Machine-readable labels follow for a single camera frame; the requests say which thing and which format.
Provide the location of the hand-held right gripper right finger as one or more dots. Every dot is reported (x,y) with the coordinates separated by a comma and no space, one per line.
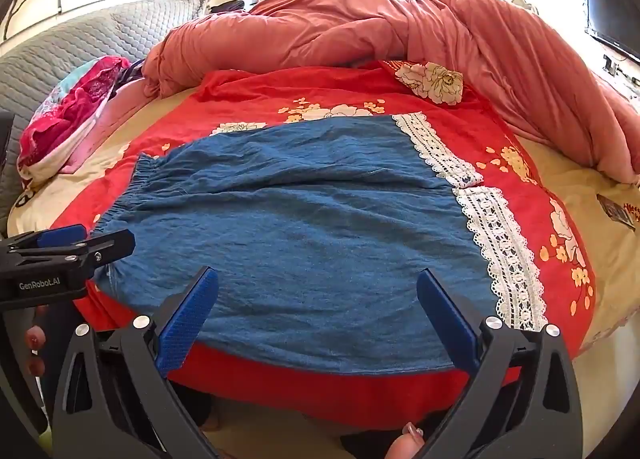
(447,324)

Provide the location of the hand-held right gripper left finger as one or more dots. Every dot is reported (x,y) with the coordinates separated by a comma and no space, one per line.
(187,319)

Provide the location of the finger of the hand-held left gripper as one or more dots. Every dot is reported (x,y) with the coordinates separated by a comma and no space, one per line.
(107,245)
(62,235)

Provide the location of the blue denim pants lace trim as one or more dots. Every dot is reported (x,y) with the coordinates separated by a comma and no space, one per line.
(300,239)

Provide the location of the person's left hand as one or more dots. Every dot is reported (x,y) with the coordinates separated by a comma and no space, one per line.
(36,341)

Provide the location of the person's right hand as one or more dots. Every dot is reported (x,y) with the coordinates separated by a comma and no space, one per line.
(406,441)

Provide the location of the black bedside object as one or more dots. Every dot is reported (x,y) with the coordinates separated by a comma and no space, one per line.
(5,139)

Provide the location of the pink floral cloth bundle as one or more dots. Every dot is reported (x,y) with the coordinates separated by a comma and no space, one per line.
(75,109)

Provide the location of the pale pink pillow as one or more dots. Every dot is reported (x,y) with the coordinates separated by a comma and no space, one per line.
(117,106)

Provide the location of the grey quilted headboard cover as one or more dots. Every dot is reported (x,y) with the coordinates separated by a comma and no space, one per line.
(75,44)

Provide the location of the red floral blanket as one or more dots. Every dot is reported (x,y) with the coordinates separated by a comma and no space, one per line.
(350,89)

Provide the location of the dark folded cloth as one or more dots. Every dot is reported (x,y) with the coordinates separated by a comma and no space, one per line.
(237,4)

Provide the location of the salmon pink duvet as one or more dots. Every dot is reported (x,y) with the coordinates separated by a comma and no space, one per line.
(350,24)

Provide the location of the black flat television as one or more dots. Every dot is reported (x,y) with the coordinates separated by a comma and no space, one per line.
(612,19)

